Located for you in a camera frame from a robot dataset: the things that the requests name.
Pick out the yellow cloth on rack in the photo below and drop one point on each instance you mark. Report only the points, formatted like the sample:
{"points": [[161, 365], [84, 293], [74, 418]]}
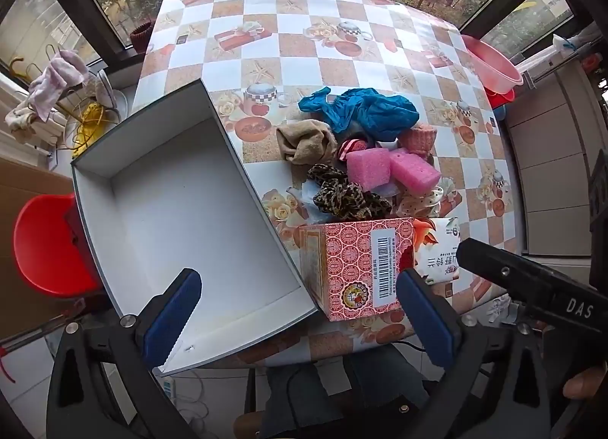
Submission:
{"points": [[90, 123]]}

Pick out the red plastic basin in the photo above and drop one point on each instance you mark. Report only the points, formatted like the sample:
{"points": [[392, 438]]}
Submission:
{"points": [[501, 98]]}

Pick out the white drink packet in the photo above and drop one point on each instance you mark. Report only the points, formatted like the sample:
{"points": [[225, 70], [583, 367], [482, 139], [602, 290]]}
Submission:
{"points": [[439, 249]]}

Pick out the white round tray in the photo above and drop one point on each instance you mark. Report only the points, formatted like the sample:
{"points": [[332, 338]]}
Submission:
{"points": [[118, 104]]}

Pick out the pink plastic basin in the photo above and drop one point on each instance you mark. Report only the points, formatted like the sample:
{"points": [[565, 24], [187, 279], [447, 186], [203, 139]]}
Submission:
{"points": [[489, 63]]}

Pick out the blue plastic basin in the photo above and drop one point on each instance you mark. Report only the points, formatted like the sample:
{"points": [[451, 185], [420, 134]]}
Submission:
{"points": [[498, 113]]}

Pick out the red plastic chair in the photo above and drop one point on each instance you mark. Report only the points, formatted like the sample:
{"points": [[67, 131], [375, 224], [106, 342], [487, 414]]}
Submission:
{"points": [[47, 249]]}

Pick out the pale pink cloth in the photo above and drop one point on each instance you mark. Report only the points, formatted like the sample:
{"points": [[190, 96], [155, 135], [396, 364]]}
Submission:
{"points": [[57, 75]]}

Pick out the grey slipper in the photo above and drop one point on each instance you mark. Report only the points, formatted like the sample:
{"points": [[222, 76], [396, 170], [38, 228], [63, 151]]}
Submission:
{"points": [[102, 87]]}

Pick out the brown stool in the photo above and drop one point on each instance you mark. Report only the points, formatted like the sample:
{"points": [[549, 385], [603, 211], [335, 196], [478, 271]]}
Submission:
{"points": [[247, 424]]}

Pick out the pink knitted cloth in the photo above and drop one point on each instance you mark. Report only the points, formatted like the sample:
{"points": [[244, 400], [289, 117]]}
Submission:
{"points": [[420, 139]]}

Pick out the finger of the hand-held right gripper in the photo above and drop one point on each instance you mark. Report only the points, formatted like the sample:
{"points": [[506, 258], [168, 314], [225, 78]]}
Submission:
{"points": [[484, 261]]}

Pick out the white cardboard box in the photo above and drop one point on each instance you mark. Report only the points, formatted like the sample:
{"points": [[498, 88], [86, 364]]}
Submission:
{"points": [[190, 192]]}

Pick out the person's right hand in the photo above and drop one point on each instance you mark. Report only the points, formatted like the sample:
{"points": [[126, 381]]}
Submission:
{"points": [[586, 379]]}

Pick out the red striped scrunchie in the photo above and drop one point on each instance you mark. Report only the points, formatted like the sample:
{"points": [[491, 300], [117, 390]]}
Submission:
{"points": [[349, 147]]}

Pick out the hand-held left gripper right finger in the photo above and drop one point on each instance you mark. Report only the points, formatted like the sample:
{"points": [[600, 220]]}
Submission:
{"points": [[427, 320]]}

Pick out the leopard print scrunchie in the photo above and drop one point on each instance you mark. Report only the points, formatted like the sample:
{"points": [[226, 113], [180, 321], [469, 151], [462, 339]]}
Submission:
{"points": [[342, 199]]}

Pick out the cream cloth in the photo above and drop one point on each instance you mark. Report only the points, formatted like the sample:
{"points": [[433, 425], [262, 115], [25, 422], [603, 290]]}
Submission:
{"points": [[19, 118]]}

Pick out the pink sponge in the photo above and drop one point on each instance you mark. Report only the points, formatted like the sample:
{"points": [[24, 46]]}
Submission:
{"points": [[415, 173], [368, 170]]}

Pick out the person's leg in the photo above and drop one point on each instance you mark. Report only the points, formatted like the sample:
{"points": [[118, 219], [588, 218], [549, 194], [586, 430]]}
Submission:
{"points": [[304, 391]]}

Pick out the beige cloth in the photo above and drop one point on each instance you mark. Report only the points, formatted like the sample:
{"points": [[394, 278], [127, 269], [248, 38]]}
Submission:
{"points": [[304, 139]]}

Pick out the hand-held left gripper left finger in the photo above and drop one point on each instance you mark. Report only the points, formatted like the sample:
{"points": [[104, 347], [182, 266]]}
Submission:
{"points": [[173, 318]]}

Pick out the light blue feather cloth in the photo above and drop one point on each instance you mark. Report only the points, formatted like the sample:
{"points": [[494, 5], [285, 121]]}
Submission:
{"points": [[308, 196]]}

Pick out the white shoe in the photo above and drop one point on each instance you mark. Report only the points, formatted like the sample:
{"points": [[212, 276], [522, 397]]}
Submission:
{"points": [[498, 310]]}

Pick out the checkered printed tablecloth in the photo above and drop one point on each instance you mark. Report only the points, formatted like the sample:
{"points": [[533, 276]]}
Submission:
{"points": [[332, 63]]}

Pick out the white polka dot scrunchie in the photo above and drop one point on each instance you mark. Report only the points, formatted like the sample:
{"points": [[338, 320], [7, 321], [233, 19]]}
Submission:
{"points": [[422, 201]]}

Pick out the white power strip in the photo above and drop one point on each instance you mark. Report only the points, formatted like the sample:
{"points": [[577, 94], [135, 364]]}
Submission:
{"points": [[171, 389]]}

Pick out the dark red slipper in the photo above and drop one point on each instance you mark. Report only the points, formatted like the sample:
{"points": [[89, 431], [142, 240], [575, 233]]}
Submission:
{"points": [[140, 37]]}

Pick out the red patterned carton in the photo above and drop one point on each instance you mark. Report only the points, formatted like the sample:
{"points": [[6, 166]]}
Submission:
{"points": [[361, 268]]}

